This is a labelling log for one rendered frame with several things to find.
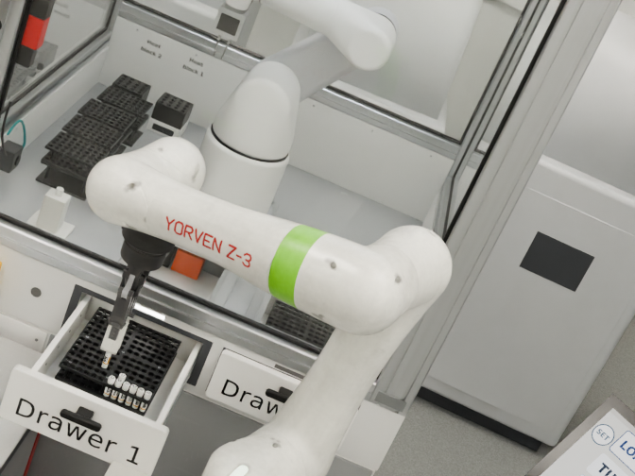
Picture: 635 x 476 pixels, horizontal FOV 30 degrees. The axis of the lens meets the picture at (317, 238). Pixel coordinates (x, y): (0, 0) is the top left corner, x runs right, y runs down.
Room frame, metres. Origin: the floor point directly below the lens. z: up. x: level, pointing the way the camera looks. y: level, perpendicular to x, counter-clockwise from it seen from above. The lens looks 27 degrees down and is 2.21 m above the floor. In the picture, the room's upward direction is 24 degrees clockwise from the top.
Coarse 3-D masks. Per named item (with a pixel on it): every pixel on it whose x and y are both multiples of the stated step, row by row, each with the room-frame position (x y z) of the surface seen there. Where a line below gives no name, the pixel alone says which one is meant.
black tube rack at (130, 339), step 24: (96, 312) 1.94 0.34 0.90; (96, 336) 1.86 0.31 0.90; (144, 336) 1.92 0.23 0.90; (168, 336) 1.96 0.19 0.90; (72, 360) 1.76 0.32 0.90; (96, 360) 1.79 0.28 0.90; (120, 360) 1.82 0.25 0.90; (144, 360) 1.85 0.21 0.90; (168, 360) 1.88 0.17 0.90; (72, 384) 1.74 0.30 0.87; (96, 384) 1.77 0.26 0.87; (144, 384) 1.82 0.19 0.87
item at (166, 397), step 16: (80, 304) 1.95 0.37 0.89; (96, 304) 1.99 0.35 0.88; (80, 320) 1.96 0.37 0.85; (144, 320) 1.99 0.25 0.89; (64, 336) 1.84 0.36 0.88; (176, 336) 1.99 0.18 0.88; (48, 352) 1.76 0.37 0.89; (64, 352) 1.86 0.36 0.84; (192, 352) 1.95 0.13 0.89; (32, 368) 1.70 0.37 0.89; (48, 368) 1.79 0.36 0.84; (176, 368) 1.96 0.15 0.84; (192, 368) 1.94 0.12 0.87; (176, 384) 1.83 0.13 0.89; (160, 400) 1.84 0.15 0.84; (176, 400) 1.82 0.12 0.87; (144, 416) 1.78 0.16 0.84; (160, 416) 1.72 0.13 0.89
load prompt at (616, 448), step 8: (616, 440) 1.85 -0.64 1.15; (624, 440) 1.85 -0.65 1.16; (632, 440) 1.85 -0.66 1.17; (608, 448) 1.84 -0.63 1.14; (616, 448) 1.84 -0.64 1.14; (624, 448) 1.84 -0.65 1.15; (632, 448) 1.84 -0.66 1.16; (616, 456) 1.83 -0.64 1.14; (624, 456) 1.83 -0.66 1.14; (632, 456) 1.82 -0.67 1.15; (624, 464) 1.81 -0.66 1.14; (632, 464) 1.81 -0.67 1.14
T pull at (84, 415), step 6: (78, 408) 1.63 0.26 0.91; (84, 408) 1.63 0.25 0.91; (60, 414) 1.60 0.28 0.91; (66, 414) 1.60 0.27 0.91; (72, 414) 1.61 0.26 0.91; (78, 414) 1.62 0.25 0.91; (84, 414) 1.62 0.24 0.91; (90, 414) 1.63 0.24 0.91; (72, 420) 1.60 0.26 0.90; (78, 420) 1.60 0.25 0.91; (84, 420) 1.60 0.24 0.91; (90, 420) 1.61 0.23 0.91; (84, 426) 1.60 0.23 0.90; (90, 426) 1.60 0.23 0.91; (96, 426) 1.60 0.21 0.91
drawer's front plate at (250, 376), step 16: (224, 352) 1.94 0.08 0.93; (224, 368) 1.94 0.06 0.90; (240, 368) 1.94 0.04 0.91; (256, 368) 1.94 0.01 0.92; (240, 384) 1.94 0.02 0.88; (256, 384) 1.94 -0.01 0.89; (272, 384) 1.94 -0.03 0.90; (288, 384) 1.94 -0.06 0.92; (224, 400) 1.94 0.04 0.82; (272, 400) 1.94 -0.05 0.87; (256, 416) 1.94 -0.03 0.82; (272, 416) 1.94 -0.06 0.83
